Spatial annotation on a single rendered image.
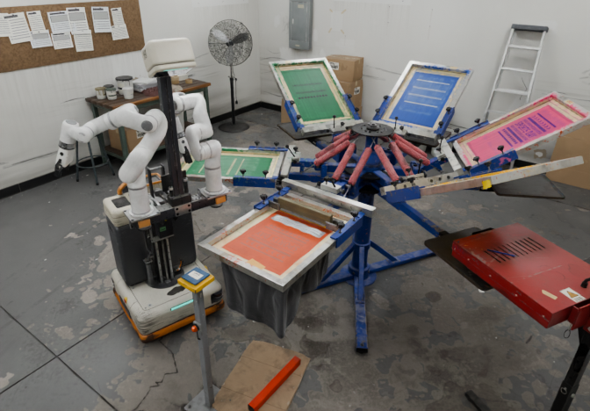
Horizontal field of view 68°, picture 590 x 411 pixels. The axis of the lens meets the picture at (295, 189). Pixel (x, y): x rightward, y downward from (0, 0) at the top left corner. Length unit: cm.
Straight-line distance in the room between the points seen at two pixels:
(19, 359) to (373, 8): 571
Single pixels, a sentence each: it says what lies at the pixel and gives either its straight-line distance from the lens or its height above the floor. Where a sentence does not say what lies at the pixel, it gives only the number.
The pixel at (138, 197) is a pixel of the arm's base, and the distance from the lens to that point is 242.
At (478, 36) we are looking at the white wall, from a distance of 625.
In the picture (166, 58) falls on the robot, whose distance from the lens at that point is 214.
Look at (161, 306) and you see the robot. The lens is 318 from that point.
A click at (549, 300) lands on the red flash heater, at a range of 217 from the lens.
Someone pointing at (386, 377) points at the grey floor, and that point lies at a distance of 310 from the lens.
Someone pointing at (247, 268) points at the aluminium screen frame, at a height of 99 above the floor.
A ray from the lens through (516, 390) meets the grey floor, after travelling 330.
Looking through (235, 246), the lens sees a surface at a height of 96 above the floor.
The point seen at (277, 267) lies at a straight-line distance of 228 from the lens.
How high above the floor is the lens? 234
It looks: 27 degrees down
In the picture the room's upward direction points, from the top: 1 degrees clockwise
